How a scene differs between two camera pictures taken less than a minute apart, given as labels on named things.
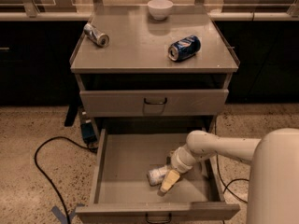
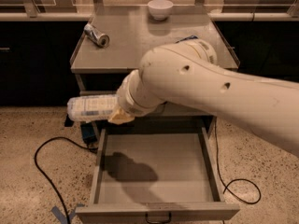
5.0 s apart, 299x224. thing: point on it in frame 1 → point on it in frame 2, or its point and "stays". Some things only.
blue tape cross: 63,217 stays
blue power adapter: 88,133 stays
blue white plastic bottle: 155,175 → 92,107
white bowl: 160,8 stays
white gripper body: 178,163 → 123,101
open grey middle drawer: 121,192 stays
